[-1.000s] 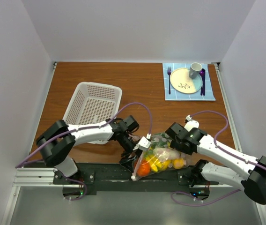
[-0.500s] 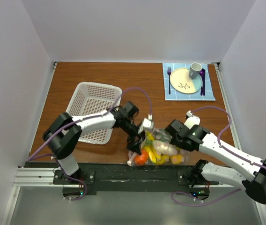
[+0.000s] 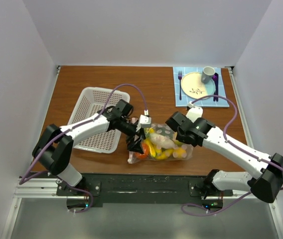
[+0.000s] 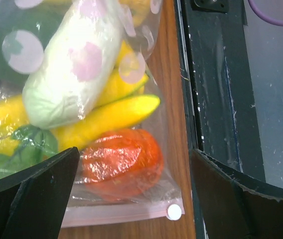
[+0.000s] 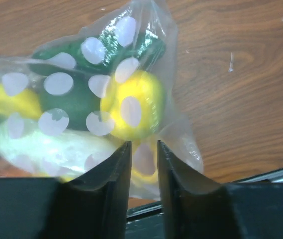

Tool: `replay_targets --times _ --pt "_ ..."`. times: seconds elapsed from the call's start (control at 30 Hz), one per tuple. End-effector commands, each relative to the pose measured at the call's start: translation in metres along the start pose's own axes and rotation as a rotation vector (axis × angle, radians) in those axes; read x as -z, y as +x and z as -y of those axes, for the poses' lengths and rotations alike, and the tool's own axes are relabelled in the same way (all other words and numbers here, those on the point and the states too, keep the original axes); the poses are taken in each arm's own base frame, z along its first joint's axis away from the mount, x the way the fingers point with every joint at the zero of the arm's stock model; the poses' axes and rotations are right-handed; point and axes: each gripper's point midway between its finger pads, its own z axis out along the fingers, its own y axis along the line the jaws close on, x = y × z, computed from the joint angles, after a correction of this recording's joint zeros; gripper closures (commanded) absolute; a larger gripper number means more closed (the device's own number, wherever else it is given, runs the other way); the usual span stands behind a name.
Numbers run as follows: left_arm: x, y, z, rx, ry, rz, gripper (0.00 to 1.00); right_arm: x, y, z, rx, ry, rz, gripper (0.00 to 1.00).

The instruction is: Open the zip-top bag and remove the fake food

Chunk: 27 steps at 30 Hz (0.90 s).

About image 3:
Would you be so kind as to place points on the grey mug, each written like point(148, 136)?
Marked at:
point(207, 74)

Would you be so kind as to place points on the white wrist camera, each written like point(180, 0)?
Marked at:
point(143, 122)
point(193, 112)

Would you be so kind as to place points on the front aluminium rail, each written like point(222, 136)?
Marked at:
point(41, 188)

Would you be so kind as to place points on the purple plastic fork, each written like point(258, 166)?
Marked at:
point(180, 78)

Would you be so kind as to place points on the white perforated plastic basket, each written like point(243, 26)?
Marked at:
point(91, 100)

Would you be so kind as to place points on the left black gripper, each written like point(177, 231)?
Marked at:
point(135, 145)

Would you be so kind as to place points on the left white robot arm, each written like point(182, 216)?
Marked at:
point(55, 146)

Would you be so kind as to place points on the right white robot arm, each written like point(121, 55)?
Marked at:
point(262, 175)

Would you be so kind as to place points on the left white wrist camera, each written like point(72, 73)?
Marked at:
point(143, 122)

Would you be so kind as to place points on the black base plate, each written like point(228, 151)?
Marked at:
point(144, 189)

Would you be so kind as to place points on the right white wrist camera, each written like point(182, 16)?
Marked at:
point(193, 112)

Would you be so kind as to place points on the clear zip top bag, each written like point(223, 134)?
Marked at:
point(164, 130)

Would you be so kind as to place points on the orange fake fruit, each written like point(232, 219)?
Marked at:
point(145, 153)

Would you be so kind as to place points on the cream and blue plate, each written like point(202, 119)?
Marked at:
point(193, 87)

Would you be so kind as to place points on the white fake radish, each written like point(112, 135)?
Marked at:
point(161, 141)

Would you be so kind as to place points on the purple plastic knife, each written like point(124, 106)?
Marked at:
point(216, 99)

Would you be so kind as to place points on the blue checkered placemat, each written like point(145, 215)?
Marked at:
point(185, 70)

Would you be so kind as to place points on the yellow orange fake pear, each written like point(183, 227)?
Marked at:
point(179, 153)

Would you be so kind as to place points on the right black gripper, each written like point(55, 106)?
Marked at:
point(178, 137)

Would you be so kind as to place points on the purple plastic spoon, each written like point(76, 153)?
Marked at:
point(213, 78)

